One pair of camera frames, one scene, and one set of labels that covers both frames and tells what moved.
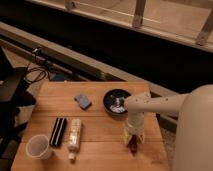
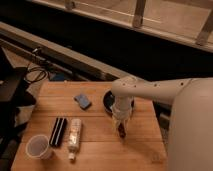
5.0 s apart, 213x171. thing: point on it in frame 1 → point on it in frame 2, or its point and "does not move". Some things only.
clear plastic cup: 38,146 does not move
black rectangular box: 58,131 does not move
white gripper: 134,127 → 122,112
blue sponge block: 83,102 does not move
